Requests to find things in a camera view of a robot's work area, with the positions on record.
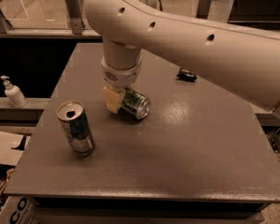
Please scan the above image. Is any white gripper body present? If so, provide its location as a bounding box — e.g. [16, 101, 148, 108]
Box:
[102, 58, 142, 89]

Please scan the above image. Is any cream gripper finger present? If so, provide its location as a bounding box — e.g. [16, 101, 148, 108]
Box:
[104, 86, 125, 114]

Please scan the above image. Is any green soda can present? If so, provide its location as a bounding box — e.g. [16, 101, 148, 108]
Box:
[121, 88, 150, 119]

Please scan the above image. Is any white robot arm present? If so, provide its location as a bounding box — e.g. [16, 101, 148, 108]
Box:
[82, 0, 280, 119]

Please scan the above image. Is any blue silver energy drink can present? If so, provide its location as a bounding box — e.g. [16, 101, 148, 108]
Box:
[56, 101, 95, 156]

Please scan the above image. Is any black snack packet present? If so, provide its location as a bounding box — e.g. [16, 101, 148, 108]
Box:
[176, 68, 197, 82]

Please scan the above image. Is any white pump soap bottle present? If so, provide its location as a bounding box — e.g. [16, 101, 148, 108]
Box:
[0, 76, 27, 108]

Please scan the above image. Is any white paper sheet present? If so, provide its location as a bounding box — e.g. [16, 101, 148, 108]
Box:
[0, 132, 30, 166]

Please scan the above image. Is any white cardboard box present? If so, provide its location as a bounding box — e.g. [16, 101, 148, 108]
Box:
[0, 197, 39, 224]

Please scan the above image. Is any middle metal railing post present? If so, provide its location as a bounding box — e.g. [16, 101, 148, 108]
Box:
[65, 0, 84, 35]

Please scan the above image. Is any right metal railing post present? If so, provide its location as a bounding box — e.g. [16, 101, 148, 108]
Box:
[196, 0, 212, 19]

